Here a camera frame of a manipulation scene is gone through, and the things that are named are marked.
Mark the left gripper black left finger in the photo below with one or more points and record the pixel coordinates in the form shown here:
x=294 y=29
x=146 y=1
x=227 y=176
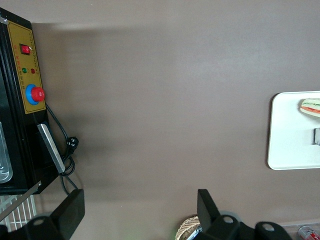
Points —
x=71 y=212

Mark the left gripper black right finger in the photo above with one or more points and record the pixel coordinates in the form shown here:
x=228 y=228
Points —
x=207 y=210

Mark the aluminium foil tray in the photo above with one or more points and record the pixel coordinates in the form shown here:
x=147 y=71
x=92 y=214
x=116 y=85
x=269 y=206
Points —
x=196 y=232

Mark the cream plastic tray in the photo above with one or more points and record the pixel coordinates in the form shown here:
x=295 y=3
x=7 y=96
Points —
x=287 y=137

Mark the oval tan wicker basket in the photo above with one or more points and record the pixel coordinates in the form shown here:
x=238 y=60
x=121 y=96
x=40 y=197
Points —
x=185 y=228

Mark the clear acrylic bottle rack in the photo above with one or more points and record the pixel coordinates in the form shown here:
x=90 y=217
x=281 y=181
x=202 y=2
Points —
x=290 y=231

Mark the red cola bottle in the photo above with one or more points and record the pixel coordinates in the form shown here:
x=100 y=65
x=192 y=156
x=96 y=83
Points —
x=307 y=232

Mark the flat black snack pack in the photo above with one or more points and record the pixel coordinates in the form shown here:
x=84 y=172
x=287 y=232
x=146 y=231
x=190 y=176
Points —
x=317 y=136

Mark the black machine yellow panel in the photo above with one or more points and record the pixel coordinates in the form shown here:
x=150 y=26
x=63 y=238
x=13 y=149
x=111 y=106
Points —
x=27 y=75

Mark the small wrapped triangle sandwich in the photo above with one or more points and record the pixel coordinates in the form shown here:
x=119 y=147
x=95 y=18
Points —
x=310 y=107

